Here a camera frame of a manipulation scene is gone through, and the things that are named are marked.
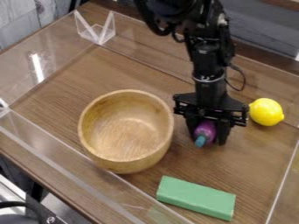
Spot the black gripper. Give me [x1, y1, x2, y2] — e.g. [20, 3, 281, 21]
[172, 75, 248, 145]

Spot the purple toy eggplant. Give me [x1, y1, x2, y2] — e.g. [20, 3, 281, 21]
[193, 120, 216, 147]

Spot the brown wooden bowl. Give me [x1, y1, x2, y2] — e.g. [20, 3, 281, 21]
[77, 89, 173, 174]

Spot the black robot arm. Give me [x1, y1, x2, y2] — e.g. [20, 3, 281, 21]
[133, 0, 248, 146]

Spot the yellow toy lemon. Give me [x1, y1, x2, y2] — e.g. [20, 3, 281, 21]
[248, 98, 285, 127]

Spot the green rectangular sponge block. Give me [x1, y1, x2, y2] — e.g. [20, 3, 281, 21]
[156, 176, 236, 221]

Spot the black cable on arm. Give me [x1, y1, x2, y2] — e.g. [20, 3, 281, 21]
[224, 64, 248, 92]

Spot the clear acrylic corner bracket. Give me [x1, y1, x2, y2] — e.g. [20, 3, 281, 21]
[73, 10, 116, 46]

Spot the clear acrylic front wall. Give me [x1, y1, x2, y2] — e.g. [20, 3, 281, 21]
[0, 108, 193, 224]

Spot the black cable lower left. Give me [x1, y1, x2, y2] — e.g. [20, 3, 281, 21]
[0, 199, 42, 224]

